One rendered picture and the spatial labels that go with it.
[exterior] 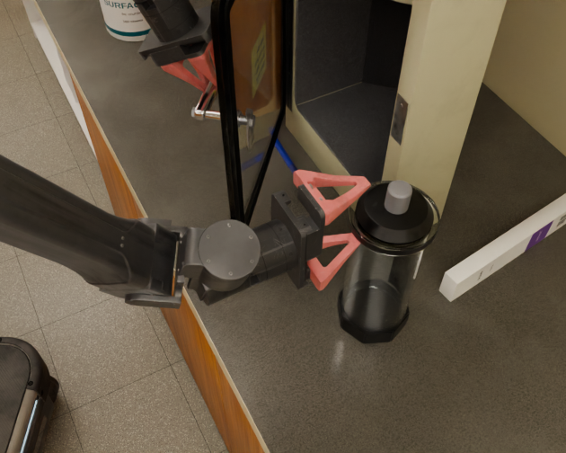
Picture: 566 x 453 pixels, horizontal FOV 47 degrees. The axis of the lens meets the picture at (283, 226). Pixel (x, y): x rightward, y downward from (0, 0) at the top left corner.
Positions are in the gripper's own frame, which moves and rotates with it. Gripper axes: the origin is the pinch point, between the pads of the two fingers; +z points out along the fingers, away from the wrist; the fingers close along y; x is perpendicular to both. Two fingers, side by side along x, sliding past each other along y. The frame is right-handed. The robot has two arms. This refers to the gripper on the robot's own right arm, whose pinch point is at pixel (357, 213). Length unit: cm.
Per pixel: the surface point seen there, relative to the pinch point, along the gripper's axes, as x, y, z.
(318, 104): 35.6, -17.2, 16.6
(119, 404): 52, -119, -33
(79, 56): 79, -25, -14
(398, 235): -3.7, -1.8, 3.4
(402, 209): -1.6, -0.6, 5.3
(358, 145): 24.0, -17.3, 17.4
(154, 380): 54, -119, -22
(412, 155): 8.6, -5.1, 14.8
